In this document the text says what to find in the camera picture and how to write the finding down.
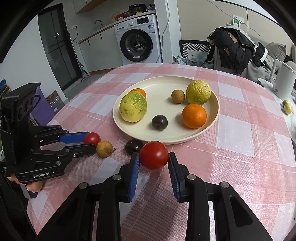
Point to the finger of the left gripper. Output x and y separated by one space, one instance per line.
78 151
72 138

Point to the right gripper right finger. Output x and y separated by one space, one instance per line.
189 188

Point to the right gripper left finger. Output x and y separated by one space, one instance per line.
116 189

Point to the small red tomato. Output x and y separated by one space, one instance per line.
92 138

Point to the large red tomato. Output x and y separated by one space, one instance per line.
153 155

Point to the green yellow guava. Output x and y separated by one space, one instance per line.
133 107

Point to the dark plum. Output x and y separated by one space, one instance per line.
159 122
133 145

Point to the large orange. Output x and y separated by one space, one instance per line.
193 116

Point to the brown longan fruit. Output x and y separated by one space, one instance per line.
178 96

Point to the person's left hand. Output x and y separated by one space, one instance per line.
32 187

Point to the purple bag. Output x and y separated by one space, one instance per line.
43 112

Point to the small mandarin orange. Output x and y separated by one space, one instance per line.
140 91

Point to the cream round plate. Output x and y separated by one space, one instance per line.
158 91

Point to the yellow wrinkled guava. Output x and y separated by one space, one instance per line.
198 92

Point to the white washing machine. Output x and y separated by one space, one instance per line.
138 40

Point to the yellow green fruit on side table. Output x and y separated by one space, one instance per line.
287 107

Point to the black mesh chair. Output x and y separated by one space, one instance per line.
194 50

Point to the white electric kettle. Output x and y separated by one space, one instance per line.
282 77

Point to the pile of dark clothes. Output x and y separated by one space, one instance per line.
236 48

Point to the grey sofa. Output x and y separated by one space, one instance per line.
275 51

